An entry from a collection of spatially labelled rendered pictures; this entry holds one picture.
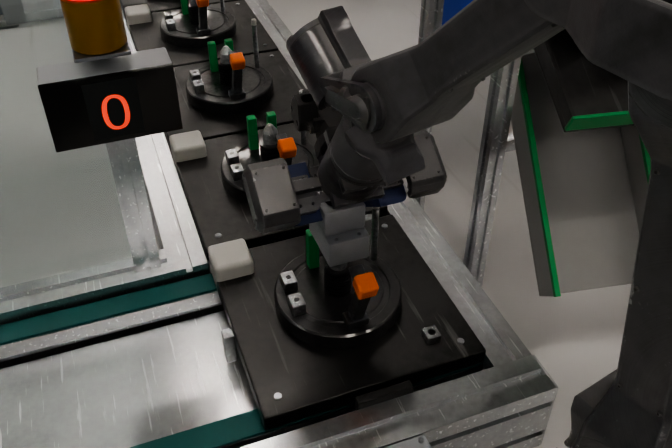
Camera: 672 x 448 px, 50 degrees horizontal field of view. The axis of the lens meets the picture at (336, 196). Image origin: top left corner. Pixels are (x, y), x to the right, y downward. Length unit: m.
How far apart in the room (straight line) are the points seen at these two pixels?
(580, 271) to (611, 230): 0.06
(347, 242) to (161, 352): 0.27
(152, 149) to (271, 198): 0.49
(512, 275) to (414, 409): 0.35
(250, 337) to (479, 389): 0.24
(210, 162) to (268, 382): 0.40
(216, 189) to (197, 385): 0.28
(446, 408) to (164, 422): 0.29
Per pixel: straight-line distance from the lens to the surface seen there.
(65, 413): 0.83
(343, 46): 0.57
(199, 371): 0.83
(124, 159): 0.80
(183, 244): 0.93
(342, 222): 0.71
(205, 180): 1.00
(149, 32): 1.43
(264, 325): 0.79
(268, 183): 0.64
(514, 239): 1.09
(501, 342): 0.81
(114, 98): 0.71
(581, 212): 0.85
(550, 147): 0.84
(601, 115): 0.71
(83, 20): 0.68
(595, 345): 0.97
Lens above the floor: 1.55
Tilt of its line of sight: 38 degrees down
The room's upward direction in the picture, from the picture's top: straight up
